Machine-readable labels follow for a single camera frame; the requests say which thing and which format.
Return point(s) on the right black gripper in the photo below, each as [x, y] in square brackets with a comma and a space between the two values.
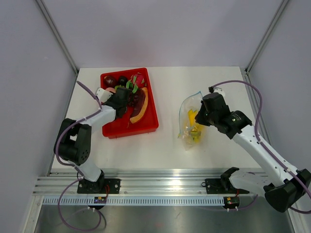
[199, 117]

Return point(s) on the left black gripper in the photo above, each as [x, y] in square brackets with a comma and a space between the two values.
[111, 98]

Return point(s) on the yellow banana bunch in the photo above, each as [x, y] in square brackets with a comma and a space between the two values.
[193, 131]

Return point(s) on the clear zip top bag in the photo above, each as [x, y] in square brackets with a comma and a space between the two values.
[192, 102]

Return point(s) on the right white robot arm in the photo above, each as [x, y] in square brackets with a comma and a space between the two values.
[284, 185]

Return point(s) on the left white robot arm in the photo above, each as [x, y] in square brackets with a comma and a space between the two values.
[73, 143]

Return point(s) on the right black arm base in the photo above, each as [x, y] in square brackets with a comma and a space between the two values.
[222, 185]

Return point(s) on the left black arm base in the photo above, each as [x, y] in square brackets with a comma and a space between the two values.
[112, 186]

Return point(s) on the pink peach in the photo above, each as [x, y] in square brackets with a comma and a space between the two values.
[110, 89]

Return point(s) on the green star fruit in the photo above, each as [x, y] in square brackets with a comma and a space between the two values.
[119, 86]

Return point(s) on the dark grapes bunch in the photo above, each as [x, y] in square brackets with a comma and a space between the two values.
[134, 99]

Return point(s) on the dark red apple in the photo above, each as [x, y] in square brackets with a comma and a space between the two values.
[110, 81]

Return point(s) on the pink dragon fruit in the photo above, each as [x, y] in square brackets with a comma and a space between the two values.
[136, 82]

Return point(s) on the red plastic tray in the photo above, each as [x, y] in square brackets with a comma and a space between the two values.
[149, 122]

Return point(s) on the right small circuit board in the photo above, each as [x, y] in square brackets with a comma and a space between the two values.
[232, 201]

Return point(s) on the small circuit board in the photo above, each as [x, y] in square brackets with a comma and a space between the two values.
[100, 200]
[232, 201]

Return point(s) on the left small circuit board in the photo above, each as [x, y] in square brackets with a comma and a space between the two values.
[100, 200]

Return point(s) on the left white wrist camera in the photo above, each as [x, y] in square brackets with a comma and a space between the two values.
[103, 95]

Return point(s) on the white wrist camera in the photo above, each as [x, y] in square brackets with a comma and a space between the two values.
[212, 89]
[103, 95]

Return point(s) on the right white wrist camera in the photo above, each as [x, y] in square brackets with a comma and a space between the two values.
[212, 89]

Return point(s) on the aluminium rail front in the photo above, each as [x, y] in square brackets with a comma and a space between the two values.
[136, 182]

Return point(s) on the white slotted cable duct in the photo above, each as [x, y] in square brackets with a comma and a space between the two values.
[139, 201]

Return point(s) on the left aluminium frame post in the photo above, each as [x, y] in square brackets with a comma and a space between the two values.
[51, 24]

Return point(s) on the aluminium frame post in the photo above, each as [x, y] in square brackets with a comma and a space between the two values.
[51, 24]
[267, 34]

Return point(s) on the right aluminium frame post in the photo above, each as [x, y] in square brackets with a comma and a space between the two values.
[267, 34]

